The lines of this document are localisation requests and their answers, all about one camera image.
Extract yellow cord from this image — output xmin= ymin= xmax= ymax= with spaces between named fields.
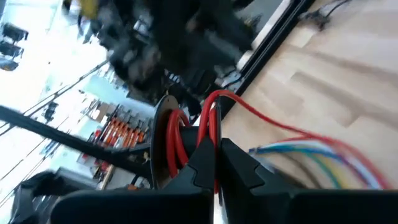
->
xmin=317 ymin=154 xmax=352 ymax=190

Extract white cord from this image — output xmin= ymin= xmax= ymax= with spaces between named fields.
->
xmin=248 ymin=139 xmax=385 ymax=190

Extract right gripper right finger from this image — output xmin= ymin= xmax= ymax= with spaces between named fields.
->
xmin=218 ymin=138 xmax=398 ymax=224

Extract orange handled tools rack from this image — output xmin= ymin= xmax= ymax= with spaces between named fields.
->
xmin=91 ymin=116 xmax=149 ymax=152

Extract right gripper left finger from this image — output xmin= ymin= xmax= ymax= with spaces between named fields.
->
xmin=51 ymin=136 xmax=218 ymax=224

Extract red cord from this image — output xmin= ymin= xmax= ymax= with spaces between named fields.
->
xmin=165 ymin=89 xmax=393 ymax=194

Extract black rig frame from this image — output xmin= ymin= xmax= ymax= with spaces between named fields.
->
xmin=0 ymin=0 xmax=317 ymax=181

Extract green cord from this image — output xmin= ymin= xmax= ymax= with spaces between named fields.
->
xmin=292 ymin=149 xmax=343 ymax=190

